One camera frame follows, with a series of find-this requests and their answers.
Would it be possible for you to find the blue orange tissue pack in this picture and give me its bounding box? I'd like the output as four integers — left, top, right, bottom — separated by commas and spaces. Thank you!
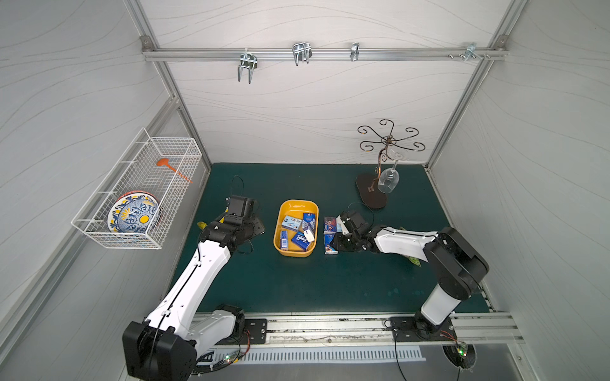
324, 233, 338, 255

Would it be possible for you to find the yellow plastic storage box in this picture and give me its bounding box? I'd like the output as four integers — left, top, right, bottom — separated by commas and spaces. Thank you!
273, 199, 320, 258

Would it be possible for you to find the purple anime tissue pack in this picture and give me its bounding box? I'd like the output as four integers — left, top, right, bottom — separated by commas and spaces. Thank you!
323, 217, 337, 235

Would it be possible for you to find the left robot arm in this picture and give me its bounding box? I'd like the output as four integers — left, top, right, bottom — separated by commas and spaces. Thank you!
122, 216, 265, 380

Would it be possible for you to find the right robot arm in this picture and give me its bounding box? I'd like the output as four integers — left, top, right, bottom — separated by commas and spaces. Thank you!
332, 212, 490, 334

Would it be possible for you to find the green table mat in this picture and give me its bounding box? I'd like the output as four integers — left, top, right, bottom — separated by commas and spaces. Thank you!
195, 163, 448, 314

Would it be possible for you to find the black metal glass stand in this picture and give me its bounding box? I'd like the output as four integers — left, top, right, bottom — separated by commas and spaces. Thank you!
355, 119, 427, 210

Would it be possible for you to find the blue white tissue pack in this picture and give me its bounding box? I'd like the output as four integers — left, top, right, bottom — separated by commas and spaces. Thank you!
302, 213, 316, 231

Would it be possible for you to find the blue Tempo tissue pack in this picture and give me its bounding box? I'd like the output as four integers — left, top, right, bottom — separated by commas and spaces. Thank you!
291, 232, 311, 252

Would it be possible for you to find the green snack bag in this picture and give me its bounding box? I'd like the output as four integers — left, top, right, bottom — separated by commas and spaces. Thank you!
408, 257, 421, 267

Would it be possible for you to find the clear wine glass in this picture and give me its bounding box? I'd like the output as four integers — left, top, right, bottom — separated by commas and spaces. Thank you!
377, 161, 400, 195

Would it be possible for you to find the orange plastic spoon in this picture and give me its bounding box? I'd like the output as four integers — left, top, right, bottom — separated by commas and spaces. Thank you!
157, 158, 192, 184

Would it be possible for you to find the blue yellow patterned plate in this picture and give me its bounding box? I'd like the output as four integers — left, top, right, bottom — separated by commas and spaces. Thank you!
106, 191, 160, 233

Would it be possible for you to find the metal double hook left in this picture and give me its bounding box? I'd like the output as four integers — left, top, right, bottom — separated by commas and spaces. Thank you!
238, 52, 258, 84

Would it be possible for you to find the metal double hook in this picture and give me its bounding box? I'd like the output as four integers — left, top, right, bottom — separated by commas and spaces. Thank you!
238, 52, 258, 84
292, 42, 312, 66

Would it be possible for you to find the small metal hook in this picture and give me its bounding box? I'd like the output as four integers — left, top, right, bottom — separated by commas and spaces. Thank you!
349, 42, 360, 62

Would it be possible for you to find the metal double hook middle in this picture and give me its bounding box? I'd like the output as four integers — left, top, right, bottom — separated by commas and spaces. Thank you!
292, 42, 312, 66

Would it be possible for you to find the metal hook right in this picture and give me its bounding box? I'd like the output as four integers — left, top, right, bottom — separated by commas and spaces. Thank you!
447, 43, 491, 62

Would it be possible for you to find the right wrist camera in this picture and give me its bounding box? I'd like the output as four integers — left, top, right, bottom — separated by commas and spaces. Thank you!
341, 211, 369, 232

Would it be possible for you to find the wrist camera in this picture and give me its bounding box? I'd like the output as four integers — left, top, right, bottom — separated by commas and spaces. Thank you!
341, 211, 369, 232
226, 195, 255, 218

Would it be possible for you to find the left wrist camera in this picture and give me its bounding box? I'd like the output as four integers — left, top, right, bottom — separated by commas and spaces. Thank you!
226, 195, 255, 218

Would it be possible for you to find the white wire basket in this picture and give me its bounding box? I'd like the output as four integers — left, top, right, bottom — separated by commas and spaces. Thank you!
71, 129, 201, 250

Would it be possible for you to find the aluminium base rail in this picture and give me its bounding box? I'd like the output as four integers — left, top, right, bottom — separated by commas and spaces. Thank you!
132, 311, 525, 351

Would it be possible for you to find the aluminium top rail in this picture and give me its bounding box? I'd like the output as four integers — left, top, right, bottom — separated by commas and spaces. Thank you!
143, 47, 509, 64

